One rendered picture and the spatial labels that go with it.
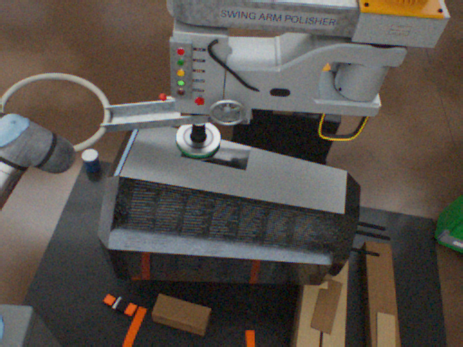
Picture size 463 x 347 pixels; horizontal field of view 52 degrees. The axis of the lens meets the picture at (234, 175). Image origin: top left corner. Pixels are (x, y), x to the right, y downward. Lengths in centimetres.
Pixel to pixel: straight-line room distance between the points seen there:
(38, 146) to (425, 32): 131
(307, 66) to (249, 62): 22
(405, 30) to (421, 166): 205
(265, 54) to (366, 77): 40
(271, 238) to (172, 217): 47
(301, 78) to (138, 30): 265
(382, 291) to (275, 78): 155
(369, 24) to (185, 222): 115
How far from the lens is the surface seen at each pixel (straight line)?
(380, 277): 297
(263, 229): 217
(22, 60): 421
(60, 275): 297
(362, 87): 197
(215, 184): 216
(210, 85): 189
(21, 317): 200
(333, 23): 172
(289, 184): 221
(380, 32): 177
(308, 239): 220
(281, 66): 185
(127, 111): 229
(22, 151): 143
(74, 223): 311
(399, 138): 382
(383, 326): 284
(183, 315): 266
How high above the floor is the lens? 265
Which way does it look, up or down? 54 degrees down
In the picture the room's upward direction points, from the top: 8 degrees clockwise
